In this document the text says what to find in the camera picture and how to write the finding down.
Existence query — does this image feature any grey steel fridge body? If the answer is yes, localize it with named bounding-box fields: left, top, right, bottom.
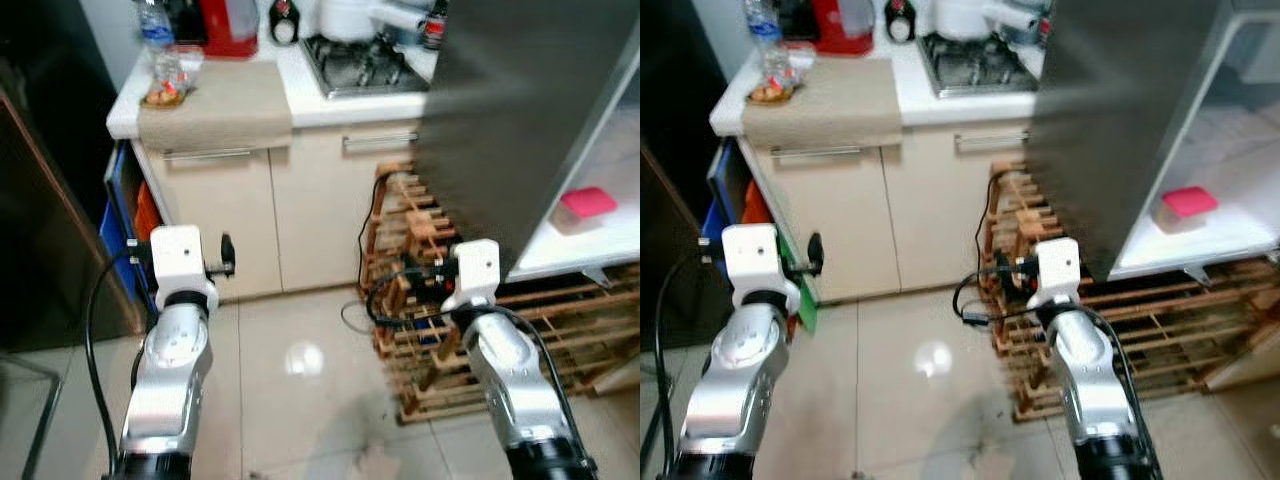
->
left=1025, top=0, right=1280, bottom=283
left=413, top=0, right=641, bottom=286

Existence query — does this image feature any orange plastic item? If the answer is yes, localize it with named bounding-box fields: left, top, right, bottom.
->
left=740, top=180, right=776, bottom=229
left=133, top=182, right=161, bottom=243

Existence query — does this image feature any blue plastic crate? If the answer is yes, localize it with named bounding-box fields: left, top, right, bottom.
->
left=98, top=142, right=163, bottom=316
left=700, top=138, right=761, bottom=251

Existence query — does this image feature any wooden slatted rack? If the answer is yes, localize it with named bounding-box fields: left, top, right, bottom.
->
left=358, top=162, right=641, bottom=425
left=985, top=158, right=1280, bottom=423

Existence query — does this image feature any beige counter cloth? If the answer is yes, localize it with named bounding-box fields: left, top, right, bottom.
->
left=137, top=58, right=294, bottom=153

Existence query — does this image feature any dark brown cupboard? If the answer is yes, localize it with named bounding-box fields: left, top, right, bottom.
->
left=640, top=0, right=736, bottom=331
left=0, top=0, right=146, bottom=353

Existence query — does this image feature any pink lidded food container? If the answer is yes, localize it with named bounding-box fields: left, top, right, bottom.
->
left=555, top=186, right=620, bottom=237
left=1153, top=186, right=1221, bottom=235

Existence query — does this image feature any clear plastic snack bag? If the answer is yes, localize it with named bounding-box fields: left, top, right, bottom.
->
left=143, top=44, right=206, bottom=108
left=748, top=42, right=816, bottom=104

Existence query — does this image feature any steel gas stove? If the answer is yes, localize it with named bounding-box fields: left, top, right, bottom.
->
left=917, top=30, right=1046, bottom=99
left=300, top=33, right=438, bottom=100

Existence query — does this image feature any red kitchen appliance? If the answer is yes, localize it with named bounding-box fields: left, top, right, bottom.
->
left=195, top=0, right=263, bottom=59
left=808, top=0, right=878, bottom=57

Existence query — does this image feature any round black bottle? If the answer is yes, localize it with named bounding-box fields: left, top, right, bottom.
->
left=885, top=0, right=917, bottom=44
left=268, top=0, right=301, bottom=47

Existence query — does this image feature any clear plastic water bottle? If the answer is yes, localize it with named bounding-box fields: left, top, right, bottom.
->
left=743, top=0, right=783, bottom=46
left=138, top=0, right=177, bottom=51

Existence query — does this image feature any white cooking pot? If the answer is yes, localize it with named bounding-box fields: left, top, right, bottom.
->
left=318, top=0, right=429, bottom=43
left=935, top=0, right=1041, bottom=41

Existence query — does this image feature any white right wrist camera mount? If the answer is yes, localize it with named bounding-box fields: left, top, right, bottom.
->
left=1030, top=238, right=1083, bottom=309
left=440, top=240, right=502, bottom=313

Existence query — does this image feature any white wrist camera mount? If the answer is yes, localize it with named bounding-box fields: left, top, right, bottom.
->
left=440, top=240, right=502, bottom=313
left=722, top=224, right=803, bottom=311
left=1030, top=238, right=1083, bottom=309
left=150, top=226, right=220, bottom=304

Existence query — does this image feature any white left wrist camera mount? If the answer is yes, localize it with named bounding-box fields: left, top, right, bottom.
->
left=150, top=226, right=220, bottom=304
left=722, top=224, right=803, bottom=311

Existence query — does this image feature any thin black wall cable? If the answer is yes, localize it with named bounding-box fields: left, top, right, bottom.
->
left=975, top=165, right=1003, bottom=273
left=357, top=170, right=389, bottom=291

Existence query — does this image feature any steel cabinet handle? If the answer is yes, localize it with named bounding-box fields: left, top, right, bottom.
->
left=163, top=148, right=254, bottom=163
left=770, top=146, right=861, bottom=161
left=342, top=133, right=418, bottom=153
left=955, top=131, right=1031, bottom=153

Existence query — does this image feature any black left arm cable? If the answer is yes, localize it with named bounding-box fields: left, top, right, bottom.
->
left=85, top=250, right=153, bottom=480
left=653, top=245, right=726, bottom=480

